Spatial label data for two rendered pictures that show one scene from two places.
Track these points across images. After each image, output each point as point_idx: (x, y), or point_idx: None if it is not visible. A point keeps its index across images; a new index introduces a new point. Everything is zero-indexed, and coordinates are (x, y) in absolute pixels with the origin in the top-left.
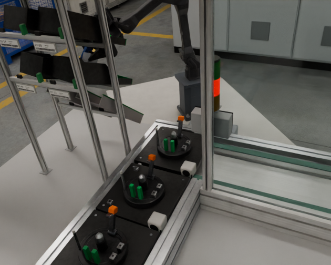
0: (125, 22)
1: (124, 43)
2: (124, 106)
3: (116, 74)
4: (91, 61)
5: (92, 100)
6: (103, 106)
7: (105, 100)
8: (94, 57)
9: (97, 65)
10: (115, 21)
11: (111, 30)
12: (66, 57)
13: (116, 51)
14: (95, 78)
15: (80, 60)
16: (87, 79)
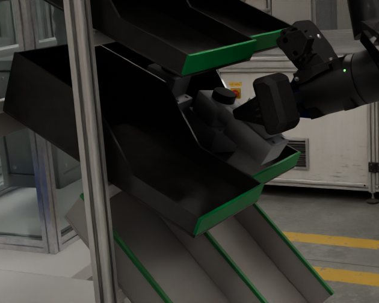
0: None
1: (180, 68)
2: (157, 294)
3: (89, 148)
4: (243, 123)
5: (184, 232)
6: (77, 231)
7: (85, 217)
8: (247, 112)
9: (66, 93)
10: (372, 21)
11: (366, 54)
12: (123, 59)
13: (277, 117)
14: (55, 127)
15: (160, 89)
16: (32, 114)
